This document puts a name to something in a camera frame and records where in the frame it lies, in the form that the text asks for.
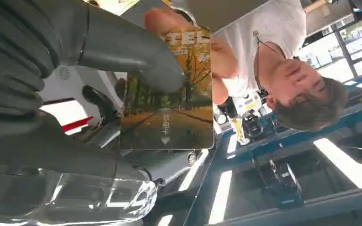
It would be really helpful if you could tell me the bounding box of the clear plastic cover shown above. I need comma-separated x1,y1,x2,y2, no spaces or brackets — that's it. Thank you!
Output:
0,161,158,226

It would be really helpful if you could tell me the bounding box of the person's left hand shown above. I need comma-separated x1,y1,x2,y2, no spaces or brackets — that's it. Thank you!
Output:
143,7,241,106

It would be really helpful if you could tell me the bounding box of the black cord necklace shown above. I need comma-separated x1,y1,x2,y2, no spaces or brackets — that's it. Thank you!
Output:
252,29,287,92

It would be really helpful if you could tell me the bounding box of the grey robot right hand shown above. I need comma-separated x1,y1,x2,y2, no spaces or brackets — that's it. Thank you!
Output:
0,0,201,188

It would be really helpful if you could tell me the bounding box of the black and white device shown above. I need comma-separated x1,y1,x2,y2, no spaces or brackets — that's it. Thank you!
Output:
214,89,274,146

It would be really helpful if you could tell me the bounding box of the dark framed window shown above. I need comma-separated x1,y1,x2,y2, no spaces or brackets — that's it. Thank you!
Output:
299,15,362,82

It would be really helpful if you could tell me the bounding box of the seated person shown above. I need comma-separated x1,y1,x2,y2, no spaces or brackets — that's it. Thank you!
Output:
143,0,348,132

